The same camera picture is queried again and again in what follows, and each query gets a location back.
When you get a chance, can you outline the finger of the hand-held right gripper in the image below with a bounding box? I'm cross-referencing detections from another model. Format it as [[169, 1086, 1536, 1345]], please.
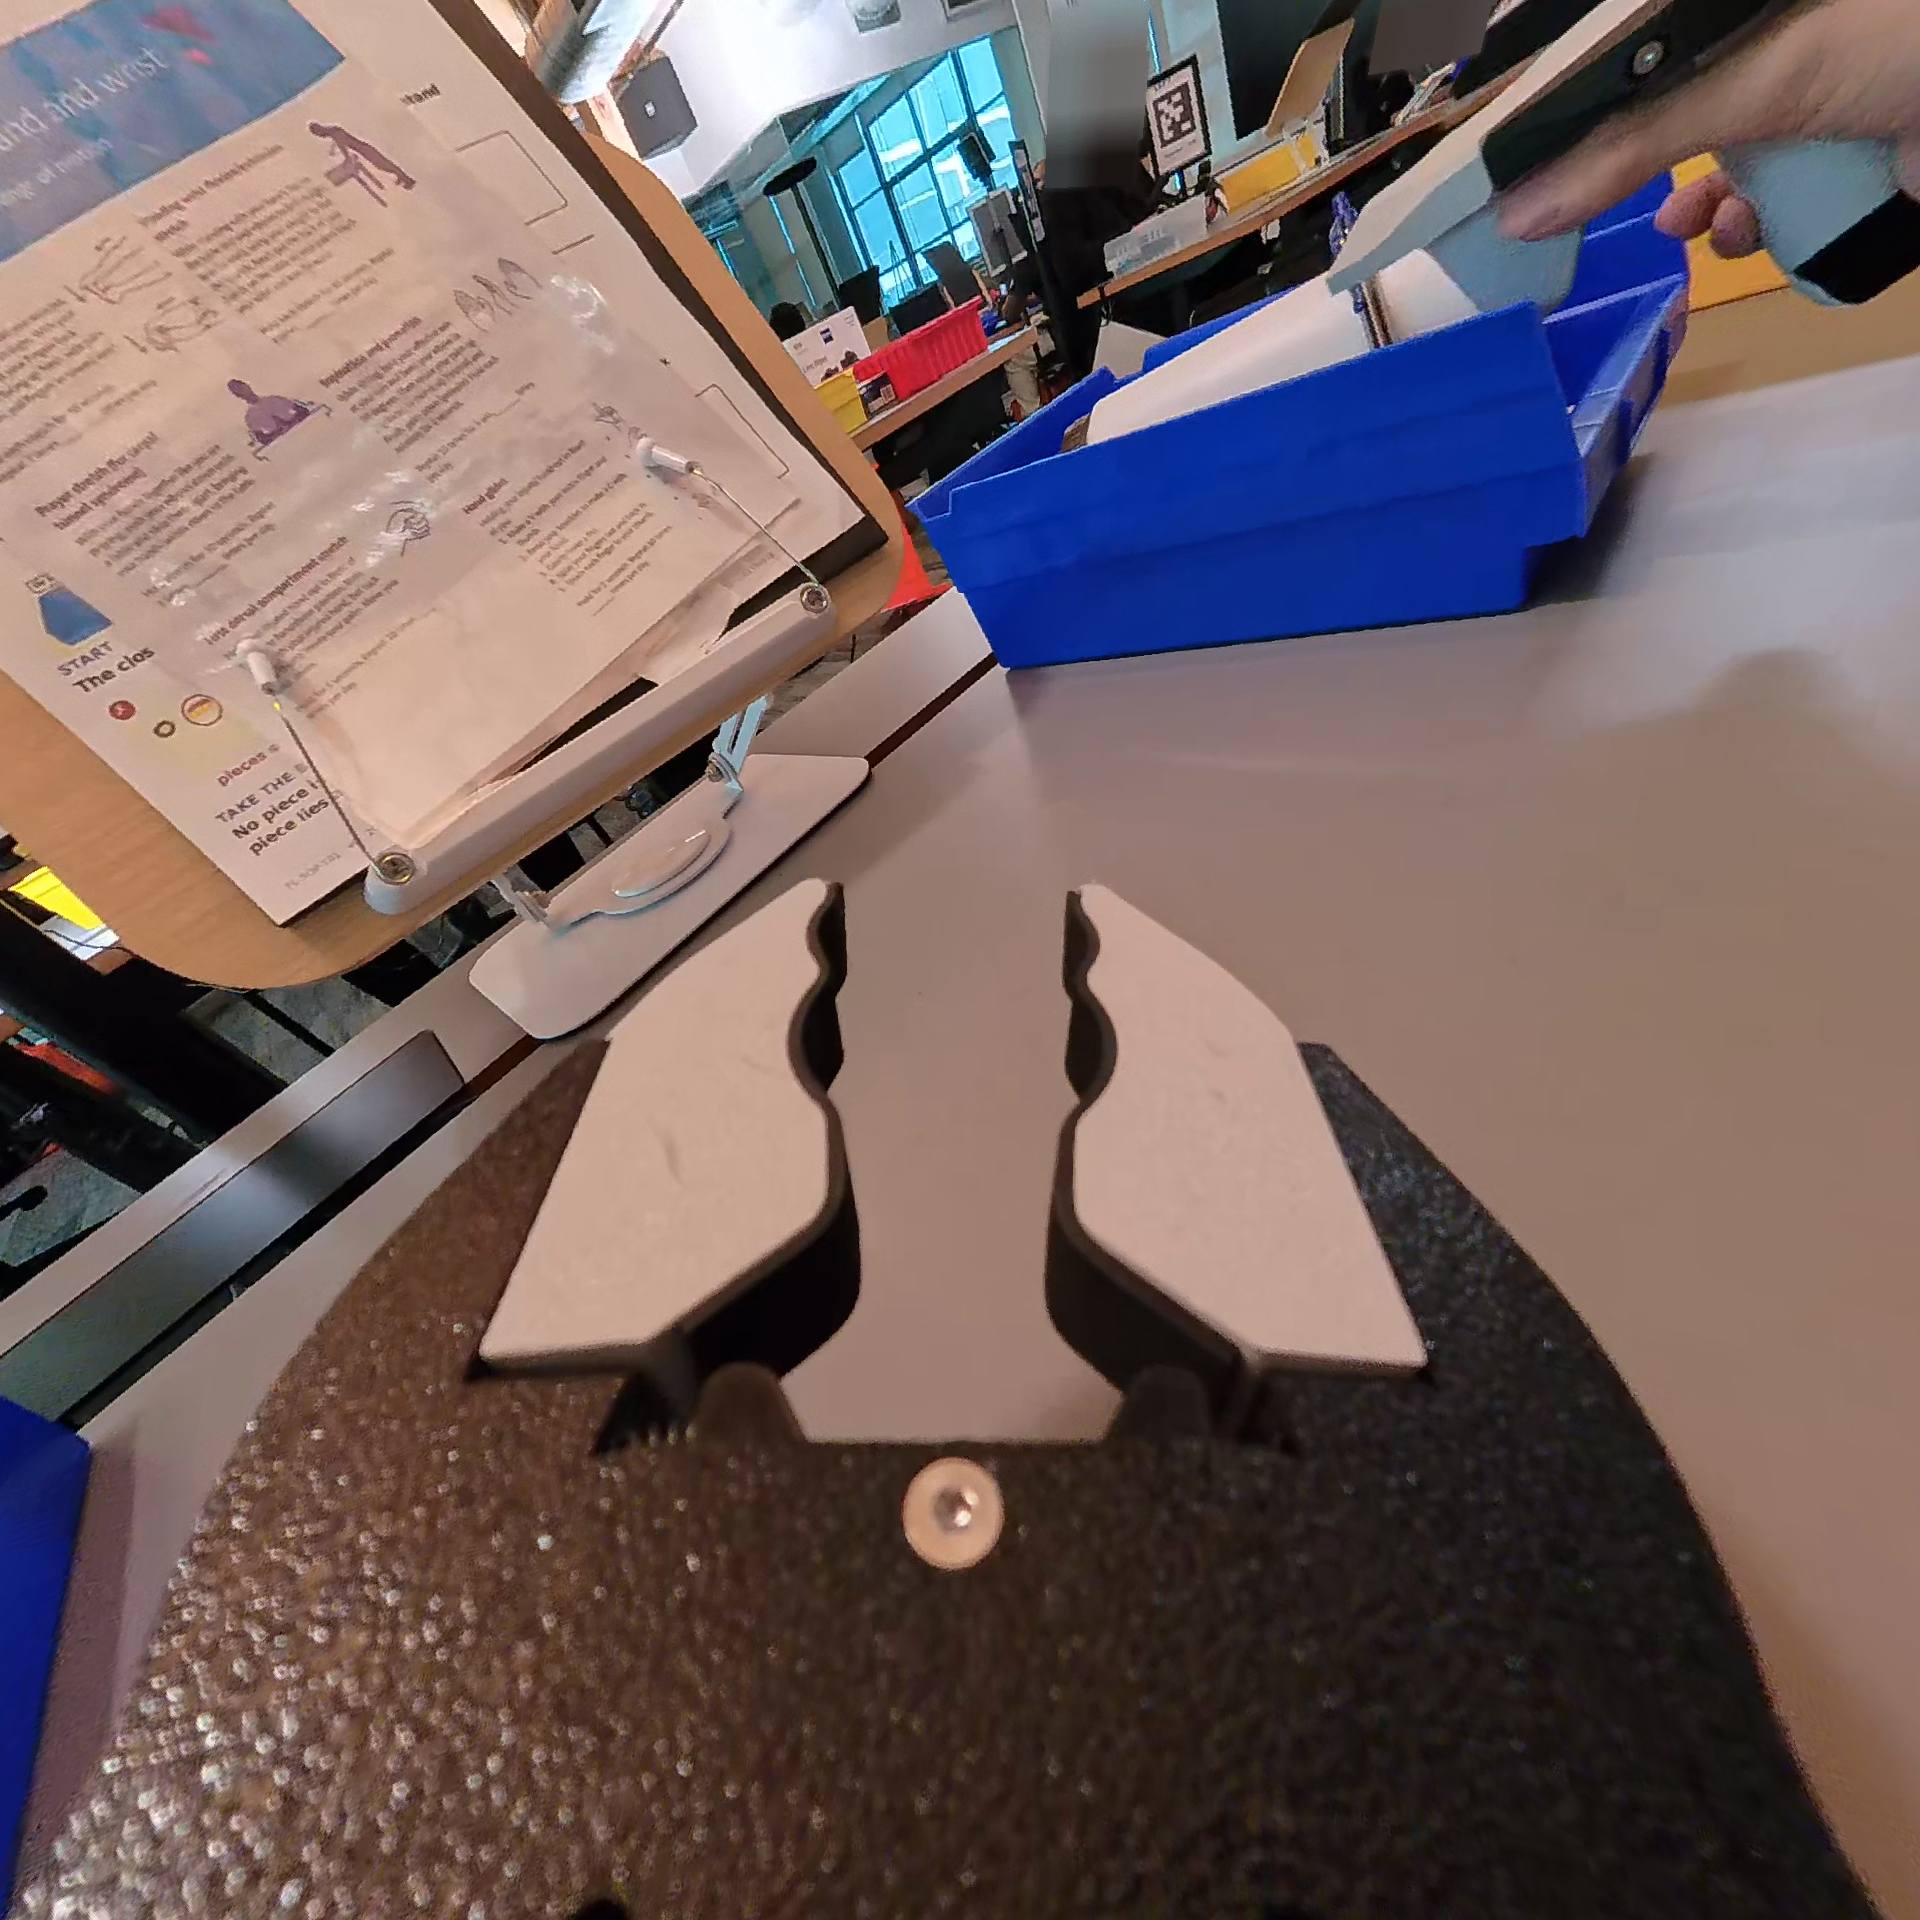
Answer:
[[1481, 0, 1802, 195], [1326, 135, 1584, 307]]

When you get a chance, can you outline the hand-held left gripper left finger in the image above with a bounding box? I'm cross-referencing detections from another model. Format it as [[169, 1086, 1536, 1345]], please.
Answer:
[[476, 878, 863, 1451]]

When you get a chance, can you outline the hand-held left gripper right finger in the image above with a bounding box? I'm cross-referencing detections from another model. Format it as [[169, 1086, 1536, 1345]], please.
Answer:
[[1044, 882, 1430, 1451]]

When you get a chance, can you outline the cluttered wooden desk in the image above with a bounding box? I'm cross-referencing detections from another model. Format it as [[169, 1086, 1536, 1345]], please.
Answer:
[[1076, 105, 1502, 310]]

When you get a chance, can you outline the grey desk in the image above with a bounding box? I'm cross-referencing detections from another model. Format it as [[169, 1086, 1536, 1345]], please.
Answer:
[[0, 353, 1920, 1920]]

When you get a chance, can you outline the yellow plastic bin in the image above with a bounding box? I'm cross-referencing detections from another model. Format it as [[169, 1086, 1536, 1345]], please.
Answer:
[[1667, 156, 1793, 321]]

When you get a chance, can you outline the white roll in bin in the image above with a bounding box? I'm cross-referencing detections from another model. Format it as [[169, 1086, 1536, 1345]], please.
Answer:
[[1081, 246, 1489, 451]]

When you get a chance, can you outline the red bin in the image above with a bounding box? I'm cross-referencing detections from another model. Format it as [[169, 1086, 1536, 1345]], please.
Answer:
[[852, 297, 995, 400]]

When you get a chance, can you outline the wooden document stand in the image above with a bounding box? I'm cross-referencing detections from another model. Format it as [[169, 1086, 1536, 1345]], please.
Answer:
[[0, 0, 914, 1045]]

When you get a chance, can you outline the yellow box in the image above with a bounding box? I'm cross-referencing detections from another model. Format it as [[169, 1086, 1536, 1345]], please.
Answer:
[[0, 862, 95, 951]]

